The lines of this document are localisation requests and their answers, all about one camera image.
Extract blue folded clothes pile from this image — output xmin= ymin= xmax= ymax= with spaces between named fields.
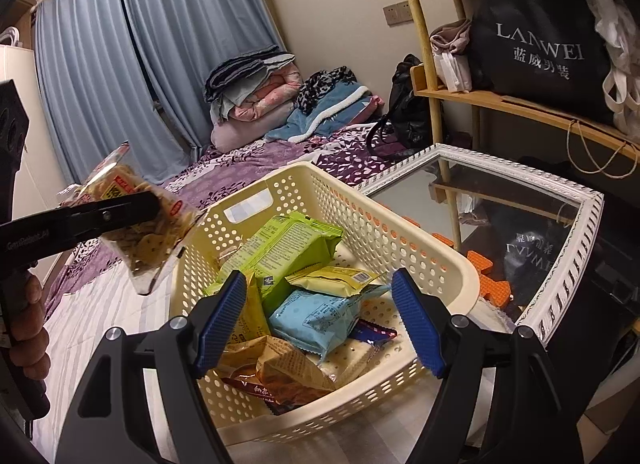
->
xmin=265 ymin=66 xmax=384 ymax=143

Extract purple floral bedsheet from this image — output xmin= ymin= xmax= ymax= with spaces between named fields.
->
xmin=46 ymin=125 xmax=401 ymax=316

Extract black LANWEI tote bag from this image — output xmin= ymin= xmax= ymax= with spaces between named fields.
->
xmin=465 ymin=0 xmax=612 ymax=123

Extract folded quilts pile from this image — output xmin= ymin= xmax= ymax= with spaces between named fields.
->
xmin=204 ymin=45 xmax=303 ymax=153

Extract clear cookie bag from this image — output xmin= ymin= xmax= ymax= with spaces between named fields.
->
xmin=58 ymin=141 xmax=200 ymax=295

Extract wall power socket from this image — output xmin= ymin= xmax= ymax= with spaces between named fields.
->
xmin=383 ymin=1 xmax=413 ymax=27

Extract blue grey curtain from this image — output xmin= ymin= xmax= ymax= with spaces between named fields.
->
xmin=35 ymin=0 xmax=280 ymax=183

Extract striped white grey blanket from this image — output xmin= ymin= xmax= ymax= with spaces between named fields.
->
xmin=32 ymin=264 xmax=439 ymax=463

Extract orange foam puzzle mat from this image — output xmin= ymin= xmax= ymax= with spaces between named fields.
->
xmin=388 ymin=225 xmax=510 ymax=314

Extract dark blue cracker pack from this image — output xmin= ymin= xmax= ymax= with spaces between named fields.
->
xmin=348 ymin=319 xmax=397 ymax=349

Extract tan waffle snack bag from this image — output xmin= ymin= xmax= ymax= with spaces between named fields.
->
xmin=216 ymin=336 xmax=335 ymax=406

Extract white framed mirror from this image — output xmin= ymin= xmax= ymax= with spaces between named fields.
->
xmin=358 ymin=143 xmax=604 ymax=343

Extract light blue snack bag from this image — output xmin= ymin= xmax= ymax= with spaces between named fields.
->
xmin=268 ymin=284 xmax=390 ymax=361

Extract wooden bamboo shelf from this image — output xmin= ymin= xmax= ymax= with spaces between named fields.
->
xmin=376 ymin=0 xmax=640 ymax=255

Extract green seaweed snack bag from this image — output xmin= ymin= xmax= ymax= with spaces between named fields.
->
xmin=205 ymin=212 xmax=343 ymax=317

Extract white plastic bags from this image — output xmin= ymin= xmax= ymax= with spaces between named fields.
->
xmin=587 ymin=0 xmax=639 ymax=143

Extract green Korean cracker pack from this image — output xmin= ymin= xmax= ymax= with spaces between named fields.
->
xmin=318 ymin=339 xmax=378 ymax=388

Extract yellow bibizan biscuit packet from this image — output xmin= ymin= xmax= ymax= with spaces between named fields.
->
xmin=228 ymin=273 xmax=270 ymax=344

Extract yellow small biscuit packet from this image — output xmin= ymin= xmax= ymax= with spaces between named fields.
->
xmin=285 ymin=264 xmax=378 ymax=299

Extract person left hand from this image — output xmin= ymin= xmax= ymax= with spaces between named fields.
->
xmin=10 ymin=273 xmax=51 ymax=380

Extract pink folded cloth on shelf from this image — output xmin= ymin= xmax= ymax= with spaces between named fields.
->
xmin=430 ymin=19 xmax=472 ymax=55

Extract cream perforated plastic basket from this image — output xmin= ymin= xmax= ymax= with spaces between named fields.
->
xmin=169 ymin=162 xmax=480 ymax=446

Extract black backpack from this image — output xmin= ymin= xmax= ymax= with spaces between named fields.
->
xmin=366 ymin=54 xmax=433 ymax=161

